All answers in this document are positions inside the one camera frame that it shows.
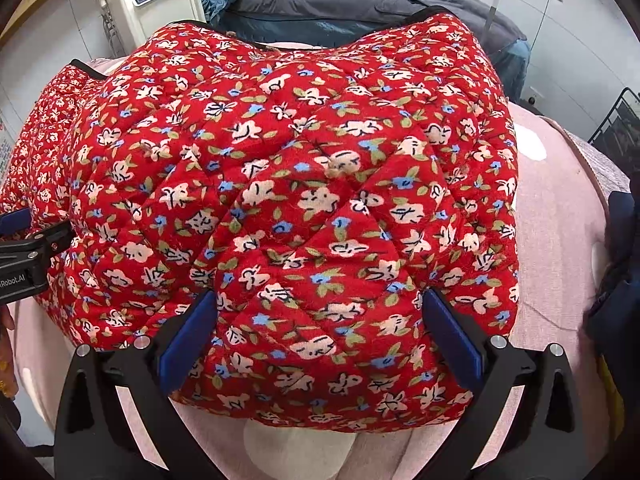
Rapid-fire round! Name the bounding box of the dark navy cloth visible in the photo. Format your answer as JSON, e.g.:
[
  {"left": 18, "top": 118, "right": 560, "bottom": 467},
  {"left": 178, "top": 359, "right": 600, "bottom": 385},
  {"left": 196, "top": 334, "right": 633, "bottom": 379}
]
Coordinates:
[{"left": 584, "top": 189, "right": 640, "bottom": 361}]

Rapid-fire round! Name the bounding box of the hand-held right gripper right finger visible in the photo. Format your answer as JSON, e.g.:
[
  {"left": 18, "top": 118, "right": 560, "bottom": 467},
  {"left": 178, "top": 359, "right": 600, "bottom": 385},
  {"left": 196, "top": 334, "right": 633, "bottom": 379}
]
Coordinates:
[{"left": 422, "top": 286, "right": 587, "bottom": 480}]

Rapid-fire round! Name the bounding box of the black wire rack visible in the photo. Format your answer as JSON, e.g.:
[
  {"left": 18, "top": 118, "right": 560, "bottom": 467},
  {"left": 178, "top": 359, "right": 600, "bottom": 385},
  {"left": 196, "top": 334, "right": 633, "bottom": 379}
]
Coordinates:
[{"left": 586, "top": 86, "right": 640, "bottom": 163}]

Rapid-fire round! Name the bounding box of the pink polka-dot bed sheet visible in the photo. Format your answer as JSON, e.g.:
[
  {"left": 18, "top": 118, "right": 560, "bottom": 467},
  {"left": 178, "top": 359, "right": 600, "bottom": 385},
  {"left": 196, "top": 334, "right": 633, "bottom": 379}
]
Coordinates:
[{"left": 10, "top": 42, "right": 637, "bottom": 480}]

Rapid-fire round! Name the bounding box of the red floral quilted jacket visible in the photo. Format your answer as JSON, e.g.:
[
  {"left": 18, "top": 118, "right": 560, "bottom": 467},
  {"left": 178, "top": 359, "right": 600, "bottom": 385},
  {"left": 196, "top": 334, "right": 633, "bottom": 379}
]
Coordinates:
[{"left": 0, "top": 5, "right": 524, "bottom": 434}]

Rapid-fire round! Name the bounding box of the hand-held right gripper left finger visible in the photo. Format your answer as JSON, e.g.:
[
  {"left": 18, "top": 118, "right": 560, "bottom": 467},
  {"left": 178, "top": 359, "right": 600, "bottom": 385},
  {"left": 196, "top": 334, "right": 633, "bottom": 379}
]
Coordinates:
[{"left": 55, "top": 287, "right": 221, "bottom": 480}]

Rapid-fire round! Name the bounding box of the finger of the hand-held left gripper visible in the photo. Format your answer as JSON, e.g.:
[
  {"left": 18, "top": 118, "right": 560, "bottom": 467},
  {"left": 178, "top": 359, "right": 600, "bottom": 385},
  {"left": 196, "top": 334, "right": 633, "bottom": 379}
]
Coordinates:
[{"left": 0, "top": 209, "right": 72, "bottom": 262}]

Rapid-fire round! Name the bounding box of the person's left forearm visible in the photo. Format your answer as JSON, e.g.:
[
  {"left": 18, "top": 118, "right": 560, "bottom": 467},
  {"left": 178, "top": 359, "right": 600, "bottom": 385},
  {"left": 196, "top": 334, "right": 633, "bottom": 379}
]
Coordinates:
[{"left": 0, "top": 305, "right": 19, "bottom": 399}]

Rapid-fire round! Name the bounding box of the white floor-standing machine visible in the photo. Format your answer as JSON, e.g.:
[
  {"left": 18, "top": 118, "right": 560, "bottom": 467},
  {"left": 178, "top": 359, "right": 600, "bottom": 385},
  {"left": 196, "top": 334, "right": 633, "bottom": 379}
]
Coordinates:
[{"left": 96, "top": 0, "right": 207, "bottom": 62}]

